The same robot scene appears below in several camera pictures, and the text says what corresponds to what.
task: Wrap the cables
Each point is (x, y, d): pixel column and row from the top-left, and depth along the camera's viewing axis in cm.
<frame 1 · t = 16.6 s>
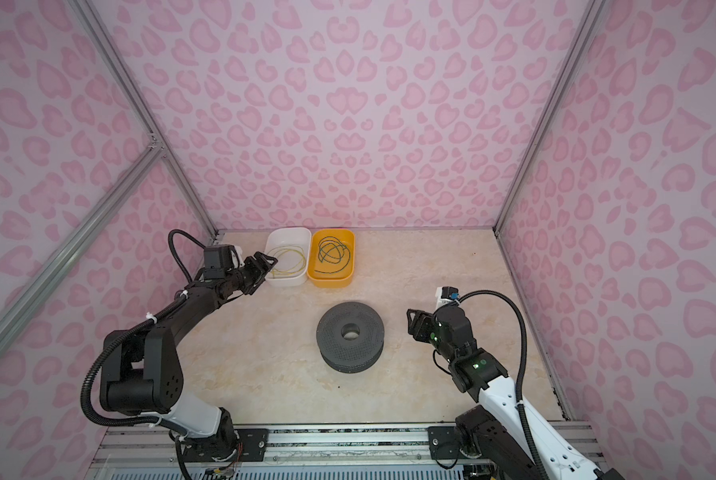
left hand: (272, 261, 91), fingers open
right hand: (414, 312, 79), fingers open
yellow plastic tray: (340, 279, 103), point 5 cm above the table
white plastic tray: (288, 260, 112), on the table

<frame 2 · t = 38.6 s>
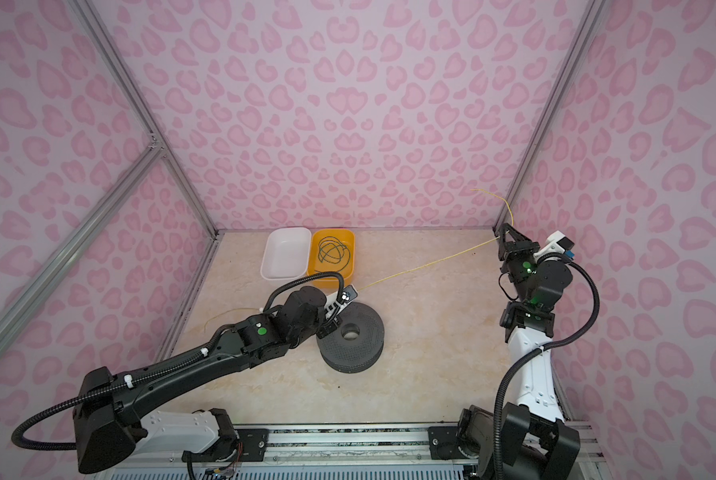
left hand: (335, 295, 76), fingers closed
right hand: (503, 221, 67), fingers closed
the named things where they were.

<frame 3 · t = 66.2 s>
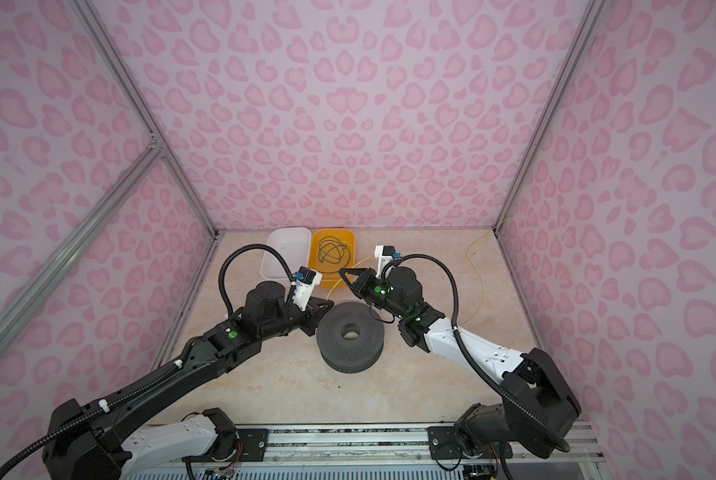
left hand: (333, 301, 73), fingers closed
right hand: (339, 269, 72), fingers closed
the named things where they were.

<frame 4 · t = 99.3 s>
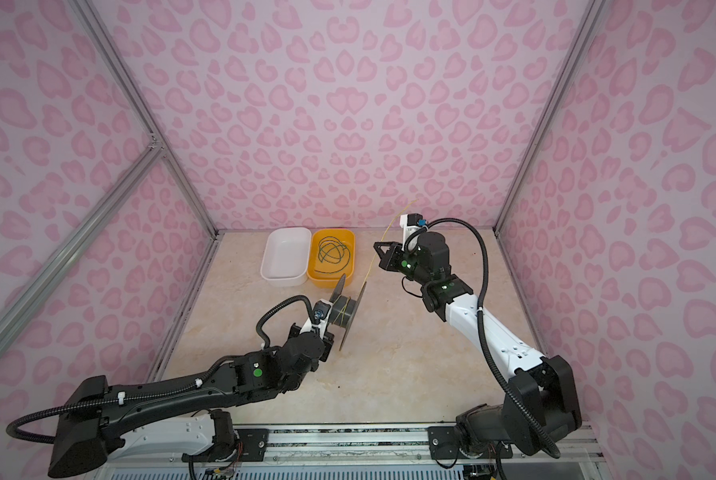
left hand: (327, 318, 75), fingers closed
right hand: (376, 241, 76), fingers closed
the named things where they were.

